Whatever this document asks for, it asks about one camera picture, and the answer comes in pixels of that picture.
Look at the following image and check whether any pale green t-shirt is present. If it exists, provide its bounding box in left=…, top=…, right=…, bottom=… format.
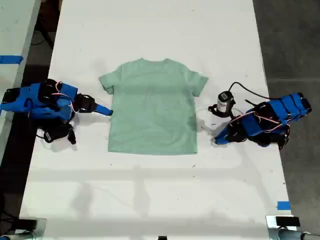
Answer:
left=98, top=57, right=210, bottom=156

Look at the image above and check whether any blue tape strip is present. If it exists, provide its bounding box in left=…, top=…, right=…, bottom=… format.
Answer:
left=0, top=55, right=24, bottom=65
left=276, top=200, right=292, bottom=211

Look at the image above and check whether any adjacent white table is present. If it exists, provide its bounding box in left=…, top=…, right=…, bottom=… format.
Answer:
left=0, top=0, right=43, bottom=161

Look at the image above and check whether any small black silver box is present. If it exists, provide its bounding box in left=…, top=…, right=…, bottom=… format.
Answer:
left=17, top=217, right=48, bottom=236
left=265, top=214, right=301, bottom=229

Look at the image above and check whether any red white servo wire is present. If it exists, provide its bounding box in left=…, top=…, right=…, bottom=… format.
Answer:
left=51, top=80, right=77, bottom=114
left=228, top=111, right=292, bottom=141

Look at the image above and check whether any black camera stalk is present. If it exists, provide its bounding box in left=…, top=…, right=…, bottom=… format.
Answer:
left=208, top=104, right=234, bottom=119

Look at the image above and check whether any black camera box white label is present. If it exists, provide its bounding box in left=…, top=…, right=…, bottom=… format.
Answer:
left=215, top=90, right=237, bottom=117

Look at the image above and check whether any black camera cable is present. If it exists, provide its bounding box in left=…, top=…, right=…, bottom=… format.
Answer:
left=228, top=81, right=272, bottom=100

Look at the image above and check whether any black floor cable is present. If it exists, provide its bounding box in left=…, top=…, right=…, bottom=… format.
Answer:
left=31, top=0, right=63, bottom=50

